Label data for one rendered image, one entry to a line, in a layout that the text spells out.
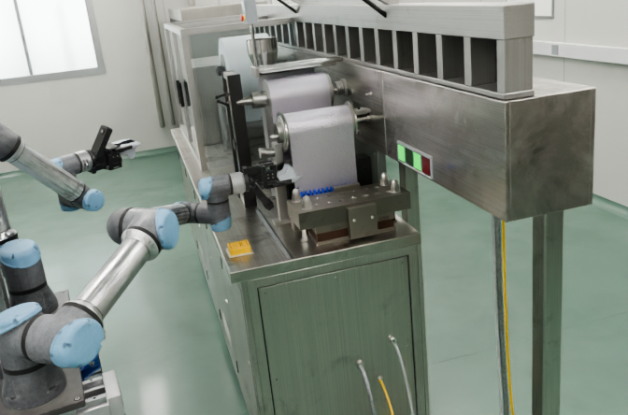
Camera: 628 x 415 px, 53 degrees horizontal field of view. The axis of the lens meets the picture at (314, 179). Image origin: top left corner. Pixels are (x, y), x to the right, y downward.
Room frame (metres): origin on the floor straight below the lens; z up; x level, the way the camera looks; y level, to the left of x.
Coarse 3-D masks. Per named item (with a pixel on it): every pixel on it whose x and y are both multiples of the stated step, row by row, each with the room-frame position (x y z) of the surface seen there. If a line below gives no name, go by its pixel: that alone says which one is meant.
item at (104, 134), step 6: (102, 126) 2.28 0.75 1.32; (102, 132) 2.26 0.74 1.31; (108, 132) 2.27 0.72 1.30; (96, 138) 2.27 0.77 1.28; (102, 138) 2.25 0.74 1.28; (108, 138) 2.27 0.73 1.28; (96, 144) 2.26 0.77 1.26; (102, 144) 2.25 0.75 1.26; (96, 150) 2.24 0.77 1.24; (102, 150) 2.25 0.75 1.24
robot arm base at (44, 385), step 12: (12, 372) 1.36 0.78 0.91; (24, 372) 1.36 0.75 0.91; (36, 372) 1.37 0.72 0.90; (48, 372) 1.39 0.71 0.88; (60, 372) 1.43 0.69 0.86; (12, 384) 1.36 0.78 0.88; (24, 384) 1.35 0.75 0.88; (36, 384) 1.36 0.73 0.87; (48, 384) 1.38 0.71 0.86; (60, 384) 1.40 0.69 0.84; (12, 396) 1.36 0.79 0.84; (24, 396) 1.35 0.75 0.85; (36, 396) 1.35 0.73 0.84; (48, 396) 1.36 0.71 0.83; (12, 408) 1.35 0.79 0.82; (24, 408) 1.34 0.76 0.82
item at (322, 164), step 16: (320, 144) 2.19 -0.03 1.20; (336, 144) 2.20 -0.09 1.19; (352, 144) 2.22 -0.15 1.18; (304, 160) 2.17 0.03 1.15; (320, 160) 2.18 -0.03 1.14; (336, 160) 2.20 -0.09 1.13; (352, 160) 2.22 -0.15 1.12; (304, 176) 2.17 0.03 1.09; (320, 176) 2.18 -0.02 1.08; (336, 176) 2.20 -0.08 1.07; (352, 176) 2.21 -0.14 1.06; (304, 192) 2.17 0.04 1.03
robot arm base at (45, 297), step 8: (40, 288) 1.85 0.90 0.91; (48, 288) 1.88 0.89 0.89; (8, 296) 1.85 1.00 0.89; (16, 296) 1.82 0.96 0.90; (24, 296) 1.82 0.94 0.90; (32, 296) 1.83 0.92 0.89; (40, 296) 1.84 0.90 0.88; (48, 296) 1.86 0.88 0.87; (16, 304) 1.82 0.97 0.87; (40, 304) 1.83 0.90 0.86; (48, 304) 1.86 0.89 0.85; (56, 304) 1.88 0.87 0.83; (48, 312) 1.83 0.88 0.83
